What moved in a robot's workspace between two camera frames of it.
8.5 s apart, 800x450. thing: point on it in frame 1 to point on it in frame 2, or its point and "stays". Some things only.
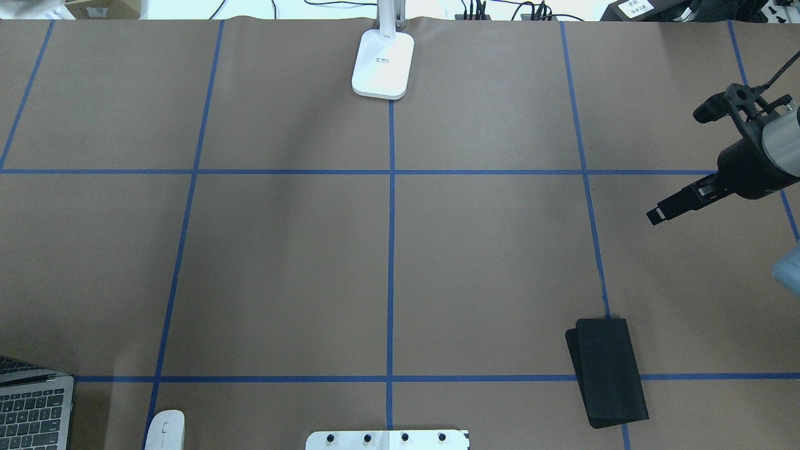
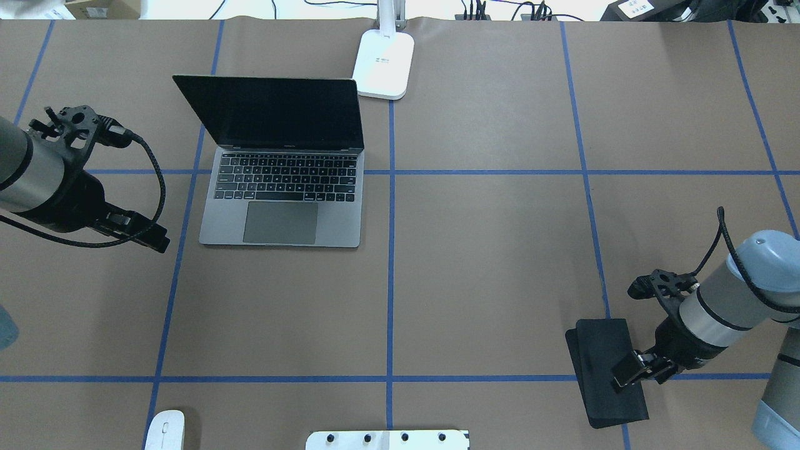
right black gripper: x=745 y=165 to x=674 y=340
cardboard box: x=105 y=9 stays
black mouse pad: x=604 y=362 stays
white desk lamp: x=384 y=55 stays
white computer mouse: x=167 y=431 stays
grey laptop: x=36 y=407 to x=290 y=169
